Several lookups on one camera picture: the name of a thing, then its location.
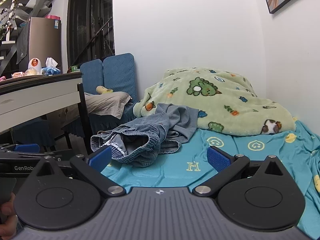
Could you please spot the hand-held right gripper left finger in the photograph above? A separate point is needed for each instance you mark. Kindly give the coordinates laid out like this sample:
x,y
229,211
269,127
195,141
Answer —
x,y
101,158

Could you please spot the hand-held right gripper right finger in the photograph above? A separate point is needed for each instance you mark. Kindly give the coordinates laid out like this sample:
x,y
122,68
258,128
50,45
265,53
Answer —
x,y
218,158

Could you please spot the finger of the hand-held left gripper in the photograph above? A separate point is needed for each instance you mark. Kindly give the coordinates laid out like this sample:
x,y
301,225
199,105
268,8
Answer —
x,y
63,156
26,148

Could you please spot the blue denim jeans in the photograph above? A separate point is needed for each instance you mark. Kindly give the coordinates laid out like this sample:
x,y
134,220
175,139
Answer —
x,y
140,127

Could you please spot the person's left hand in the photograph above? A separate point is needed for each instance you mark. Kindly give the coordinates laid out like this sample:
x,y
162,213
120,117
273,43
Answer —
x,y
7,210

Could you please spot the blue skirted chair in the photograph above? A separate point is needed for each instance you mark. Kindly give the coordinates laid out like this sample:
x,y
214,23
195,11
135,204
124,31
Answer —
x,y
32,132

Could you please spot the green cartoon printed blanket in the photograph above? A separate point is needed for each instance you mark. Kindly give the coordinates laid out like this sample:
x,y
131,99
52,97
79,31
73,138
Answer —
x,y
225,105

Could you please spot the white table with dark top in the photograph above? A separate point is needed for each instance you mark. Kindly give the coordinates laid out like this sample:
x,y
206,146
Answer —
x,y
37,95

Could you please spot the grey crumpled cloth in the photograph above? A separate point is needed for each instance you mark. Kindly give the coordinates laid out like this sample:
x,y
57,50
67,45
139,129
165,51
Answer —
x,y
107,103

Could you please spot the teal printed bed sheet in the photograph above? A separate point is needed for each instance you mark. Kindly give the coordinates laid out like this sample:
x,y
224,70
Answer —
x,y
275,152

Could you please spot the yellow plush toy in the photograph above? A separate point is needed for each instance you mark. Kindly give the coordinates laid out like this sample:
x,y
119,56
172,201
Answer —
x,y
103,90

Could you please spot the pink snack packet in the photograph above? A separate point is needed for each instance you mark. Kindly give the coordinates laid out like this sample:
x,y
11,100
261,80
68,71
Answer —
x,y
18,75

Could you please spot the bagged bread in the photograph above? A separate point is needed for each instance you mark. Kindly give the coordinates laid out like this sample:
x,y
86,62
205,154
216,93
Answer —
x,y
30,72

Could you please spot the blue patterned tissue pack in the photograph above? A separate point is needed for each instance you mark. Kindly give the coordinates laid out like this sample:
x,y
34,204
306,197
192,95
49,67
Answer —
x,y
51,70

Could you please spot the white egg-shaped device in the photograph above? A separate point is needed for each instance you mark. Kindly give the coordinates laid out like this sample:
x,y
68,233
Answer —
x,y
34,66

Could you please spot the blue quilted covered chair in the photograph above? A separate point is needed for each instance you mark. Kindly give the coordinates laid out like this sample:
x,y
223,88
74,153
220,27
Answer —
x,y
120,75
91,76

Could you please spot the small green box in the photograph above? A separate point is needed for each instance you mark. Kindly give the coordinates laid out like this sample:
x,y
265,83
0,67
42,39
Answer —
x,y
74,68

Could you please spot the gold refrigerator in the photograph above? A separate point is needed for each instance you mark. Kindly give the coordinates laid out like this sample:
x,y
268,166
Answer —
x,y
45,42

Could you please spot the pink lidded container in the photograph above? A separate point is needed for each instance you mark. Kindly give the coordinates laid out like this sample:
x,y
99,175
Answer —
x,y
53,17

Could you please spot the dark barred window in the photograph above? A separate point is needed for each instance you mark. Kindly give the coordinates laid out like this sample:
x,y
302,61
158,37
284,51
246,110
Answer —
x,y
87,22

